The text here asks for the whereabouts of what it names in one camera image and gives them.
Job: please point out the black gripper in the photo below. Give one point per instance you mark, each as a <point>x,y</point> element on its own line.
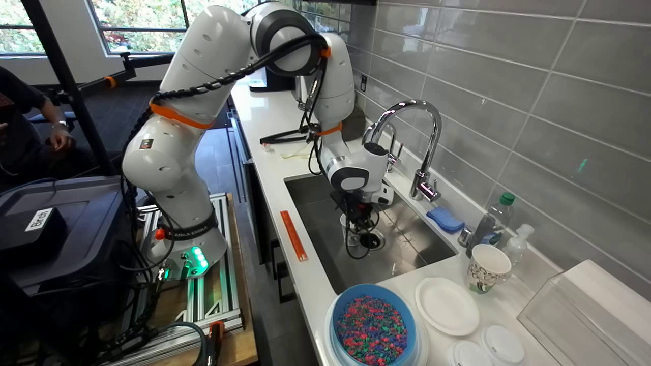
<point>357,214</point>

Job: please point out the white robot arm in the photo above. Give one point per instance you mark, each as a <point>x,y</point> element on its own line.
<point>218,50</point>

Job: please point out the stainless steel sink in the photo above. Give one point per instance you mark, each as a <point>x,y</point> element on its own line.
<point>398,245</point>

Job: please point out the tall chrome tap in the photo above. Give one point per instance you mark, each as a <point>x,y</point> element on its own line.
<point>416,126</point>

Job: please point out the white plate under cup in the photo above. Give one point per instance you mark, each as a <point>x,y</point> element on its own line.
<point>447,308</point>

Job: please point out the blue sponge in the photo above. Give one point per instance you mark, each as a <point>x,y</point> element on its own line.
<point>447,221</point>

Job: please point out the black tongs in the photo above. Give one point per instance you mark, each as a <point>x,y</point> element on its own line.
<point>286,138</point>

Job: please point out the blue bowl of beads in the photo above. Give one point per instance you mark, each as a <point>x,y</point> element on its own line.
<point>372,326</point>

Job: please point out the clear soap bottle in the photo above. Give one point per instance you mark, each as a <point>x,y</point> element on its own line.
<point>518,245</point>

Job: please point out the white round lid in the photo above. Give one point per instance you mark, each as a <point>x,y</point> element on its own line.
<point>504,347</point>
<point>468,354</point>

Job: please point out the white napkin box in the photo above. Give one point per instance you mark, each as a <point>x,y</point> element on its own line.
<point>589,318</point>

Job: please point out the black storage bin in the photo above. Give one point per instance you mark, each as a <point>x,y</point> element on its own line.
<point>61,230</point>

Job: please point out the person in background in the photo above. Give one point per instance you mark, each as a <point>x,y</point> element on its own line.
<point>25,155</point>

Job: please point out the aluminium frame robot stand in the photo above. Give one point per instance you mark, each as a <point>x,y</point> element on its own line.
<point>204,321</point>

